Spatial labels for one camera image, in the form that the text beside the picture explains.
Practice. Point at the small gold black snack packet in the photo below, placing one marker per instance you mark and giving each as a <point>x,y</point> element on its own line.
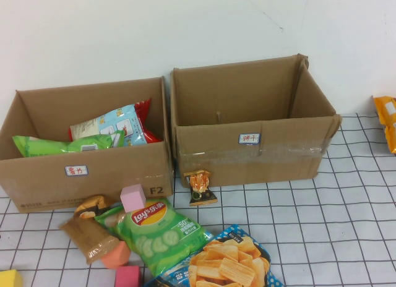
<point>92,206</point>
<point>199,185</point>

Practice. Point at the light blue snack bag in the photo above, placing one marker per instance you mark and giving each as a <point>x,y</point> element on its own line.
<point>123,123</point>

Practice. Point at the white red snack bag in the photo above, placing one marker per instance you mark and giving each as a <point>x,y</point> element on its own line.
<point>85,129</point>

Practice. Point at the brown wrapped snack package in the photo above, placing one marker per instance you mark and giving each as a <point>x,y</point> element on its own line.
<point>86,237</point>

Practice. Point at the orange yellow snack bag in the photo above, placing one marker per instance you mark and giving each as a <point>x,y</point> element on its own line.
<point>386,126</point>

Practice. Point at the taped cardboard box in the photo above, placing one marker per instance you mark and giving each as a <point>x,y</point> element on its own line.
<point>278,163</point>

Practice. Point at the cardboard box with F2 print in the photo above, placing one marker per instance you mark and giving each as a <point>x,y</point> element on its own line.
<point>117,172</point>

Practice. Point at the light pink foam cube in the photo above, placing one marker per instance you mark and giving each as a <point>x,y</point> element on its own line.
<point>132,198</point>

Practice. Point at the green Lay's cucumber chips bag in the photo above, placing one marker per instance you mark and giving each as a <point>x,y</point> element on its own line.
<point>154,237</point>

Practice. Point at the blue corn chips bag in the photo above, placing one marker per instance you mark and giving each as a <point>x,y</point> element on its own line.
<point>229,262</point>

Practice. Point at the orange foam block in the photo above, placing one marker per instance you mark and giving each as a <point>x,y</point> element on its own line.
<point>116,256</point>

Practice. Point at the white black grid tablecloth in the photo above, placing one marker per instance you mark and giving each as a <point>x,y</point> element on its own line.
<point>309,231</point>

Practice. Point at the magenta red foam cube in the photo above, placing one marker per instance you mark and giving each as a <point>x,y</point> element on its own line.
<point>127,277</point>

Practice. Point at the yellow foam cube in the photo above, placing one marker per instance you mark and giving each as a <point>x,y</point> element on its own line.
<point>9,279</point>

